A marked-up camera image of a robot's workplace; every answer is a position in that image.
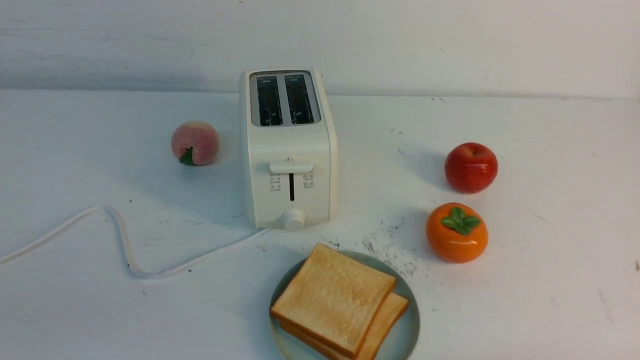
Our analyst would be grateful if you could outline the toast slice slot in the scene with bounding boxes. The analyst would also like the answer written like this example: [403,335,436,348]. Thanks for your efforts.
[270,243,396,358]
[280,292,409,360]

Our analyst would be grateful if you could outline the white toaster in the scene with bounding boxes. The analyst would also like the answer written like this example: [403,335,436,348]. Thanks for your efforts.
[238,68,339,231]

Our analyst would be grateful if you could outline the pink peach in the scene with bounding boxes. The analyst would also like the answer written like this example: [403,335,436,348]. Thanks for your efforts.
[170,121,220,166]

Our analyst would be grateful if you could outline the orange persimmon green leaves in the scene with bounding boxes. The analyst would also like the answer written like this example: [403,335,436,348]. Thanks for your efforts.
[425,202,489,264]

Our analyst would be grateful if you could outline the red apple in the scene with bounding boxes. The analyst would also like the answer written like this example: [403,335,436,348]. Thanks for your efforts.
[444,142,499,194]

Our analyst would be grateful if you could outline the light green round plate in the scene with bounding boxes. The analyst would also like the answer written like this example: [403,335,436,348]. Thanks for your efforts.
[269,250,421,360]

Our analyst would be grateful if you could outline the white toaster power cable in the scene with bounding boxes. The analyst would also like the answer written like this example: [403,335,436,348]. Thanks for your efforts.
[0,205,271,280]

